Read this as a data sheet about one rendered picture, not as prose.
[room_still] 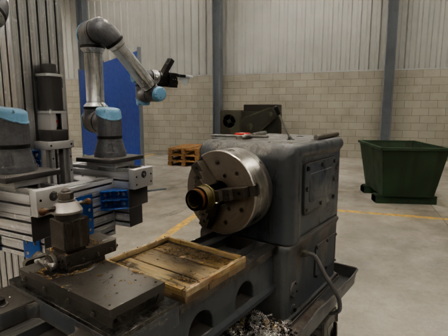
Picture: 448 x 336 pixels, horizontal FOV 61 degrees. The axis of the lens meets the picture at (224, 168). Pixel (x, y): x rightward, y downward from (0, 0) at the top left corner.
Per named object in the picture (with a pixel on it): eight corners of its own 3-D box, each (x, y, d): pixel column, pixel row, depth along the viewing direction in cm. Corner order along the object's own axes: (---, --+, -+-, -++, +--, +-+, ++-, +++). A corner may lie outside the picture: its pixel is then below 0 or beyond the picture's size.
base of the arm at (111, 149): (87, 157, 179) (85, 135, 178) (109, 153, 193) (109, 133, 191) (111, 159, 173) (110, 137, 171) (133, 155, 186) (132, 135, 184)
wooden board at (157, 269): (168, 245, 147) (167, 235, 146) (246, 267, 126) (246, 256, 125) (103, 271, 123) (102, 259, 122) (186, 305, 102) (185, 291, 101)
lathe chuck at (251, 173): (199, 216, 160) (204, 142, 153) (263, 238, 142) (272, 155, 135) (185, 221, 152) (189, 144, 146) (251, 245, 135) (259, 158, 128)
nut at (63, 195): (69, 198, 102) (67, 185, 101) (77, 200, 99) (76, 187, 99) (55, 201, 99) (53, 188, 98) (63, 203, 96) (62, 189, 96)
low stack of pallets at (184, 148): (185, 159, 1050) (185, 143, 1044) (214, 160, 1028) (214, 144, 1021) (167, 165, 931) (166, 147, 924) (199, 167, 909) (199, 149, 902)
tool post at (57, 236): (76, 241, 106) (74, 207, 105) (92, 247, 102) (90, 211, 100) (51, 249, 100) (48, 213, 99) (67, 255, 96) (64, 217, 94)
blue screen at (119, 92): (67, 164, 952) (61, 68, 916) (99, 161, 996) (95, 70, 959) (121, 195, 612) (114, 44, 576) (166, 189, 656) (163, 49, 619)
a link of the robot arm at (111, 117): (103, 137, 173) (101, 107, 171) (91, 135, 182) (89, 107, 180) (127, 135, 181) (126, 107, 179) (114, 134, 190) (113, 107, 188)
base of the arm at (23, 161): (-19, 172, 135) (-22, 145, 134) (20, 167, 149) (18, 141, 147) (8, 175, 129) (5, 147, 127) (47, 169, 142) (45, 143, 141)
